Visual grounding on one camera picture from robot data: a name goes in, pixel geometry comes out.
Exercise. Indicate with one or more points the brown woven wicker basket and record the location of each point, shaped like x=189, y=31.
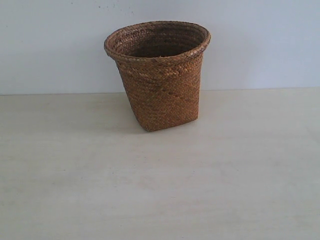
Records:
x=160, y=65

